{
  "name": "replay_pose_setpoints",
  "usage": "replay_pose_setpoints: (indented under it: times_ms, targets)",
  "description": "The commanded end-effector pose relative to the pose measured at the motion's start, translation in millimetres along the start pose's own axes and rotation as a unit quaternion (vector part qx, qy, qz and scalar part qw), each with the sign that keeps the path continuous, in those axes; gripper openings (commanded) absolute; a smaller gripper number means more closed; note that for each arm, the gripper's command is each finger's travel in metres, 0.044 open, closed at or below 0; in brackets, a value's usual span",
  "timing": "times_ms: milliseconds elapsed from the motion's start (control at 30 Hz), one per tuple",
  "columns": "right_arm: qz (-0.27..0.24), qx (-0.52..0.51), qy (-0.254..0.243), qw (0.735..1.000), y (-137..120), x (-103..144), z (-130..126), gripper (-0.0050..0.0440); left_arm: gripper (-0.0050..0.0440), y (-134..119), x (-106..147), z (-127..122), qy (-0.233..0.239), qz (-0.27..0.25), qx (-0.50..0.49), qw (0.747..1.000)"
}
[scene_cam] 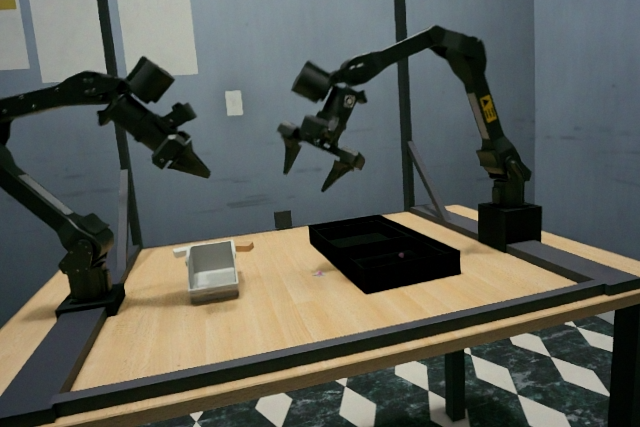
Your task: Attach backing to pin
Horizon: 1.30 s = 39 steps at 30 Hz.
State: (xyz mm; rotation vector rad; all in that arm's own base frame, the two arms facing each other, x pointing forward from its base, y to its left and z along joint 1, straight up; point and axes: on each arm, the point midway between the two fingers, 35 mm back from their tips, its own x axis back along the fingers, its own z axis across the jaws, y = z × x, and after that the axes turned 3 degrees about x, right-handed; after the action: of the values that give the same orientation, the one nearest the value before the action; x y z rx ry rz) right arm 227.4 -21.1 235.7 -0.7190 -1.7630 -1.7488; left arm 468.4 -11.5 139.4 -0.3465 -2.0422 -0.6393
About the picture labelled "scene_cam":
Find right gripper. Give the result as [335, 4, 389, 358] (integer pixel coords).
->
[132, 111, 212, 178]

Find white rectangular block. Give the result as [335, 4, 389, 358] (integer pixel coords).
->
[173, 246, 188, 258]

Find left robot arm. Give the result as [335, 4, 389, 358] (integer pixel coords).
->
[292, 24, 532, 209]

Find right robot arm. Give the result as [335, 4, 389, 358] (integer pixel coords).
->
[0, 55, 198, 305]

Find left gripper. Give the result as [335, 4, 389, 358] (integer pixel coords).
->
[277, 106, 365, 191]

